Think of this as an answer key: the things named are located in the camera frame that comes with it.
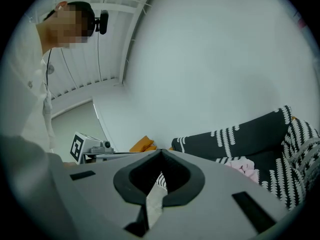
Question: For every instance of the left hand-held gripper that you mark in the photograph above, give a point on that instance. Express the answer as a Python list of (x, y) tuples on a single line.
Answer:
[(77, 146)]

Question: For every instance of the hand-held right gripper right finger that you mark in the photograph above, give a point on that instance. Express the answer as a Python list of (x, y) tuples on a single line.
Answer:
[(215, 209)]

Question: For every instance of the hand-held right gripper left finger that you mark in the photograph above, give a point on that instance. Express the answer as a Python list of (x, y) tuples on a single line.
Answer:
[(100, 199)]

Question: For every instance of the pink cloth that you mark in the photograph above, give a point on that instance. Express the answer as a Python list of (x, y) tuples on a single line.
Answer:
[(243, 165)]

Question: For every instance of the black white patterned fabric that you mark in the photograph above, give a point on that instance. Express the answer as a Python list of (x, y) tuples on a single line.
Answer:
[(260, 136)]

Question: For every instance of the orange cushion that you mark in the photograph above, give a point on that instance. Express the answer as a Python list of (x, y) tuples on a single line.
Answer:
[(143, 144)]

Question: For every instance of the grey houndstooth fringed pillow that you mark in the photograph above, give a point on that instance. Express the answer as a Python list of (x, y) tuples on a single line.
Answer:
[(310, 159)]

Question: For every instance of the person's white shirt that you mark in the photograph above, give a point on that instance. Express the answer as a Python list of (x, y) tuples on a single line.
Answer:
[(22, 84)]

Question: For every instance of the person's head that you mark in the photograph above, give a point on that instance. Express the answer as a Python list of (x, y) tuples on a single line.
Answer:
[(67, 24)]

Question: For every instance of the white earbud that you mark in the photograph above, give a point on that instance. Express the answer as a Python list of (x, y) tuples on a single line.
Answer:
[(60, 7)]

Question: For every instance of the black head-mounted camera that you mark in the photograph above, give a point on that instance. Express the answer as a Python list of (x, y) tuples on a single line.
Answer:
[(103, 21)]

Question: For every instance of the red wall sign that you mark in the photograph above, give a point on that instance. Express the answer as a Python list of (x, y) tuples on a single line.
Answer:
[(302, 24)]

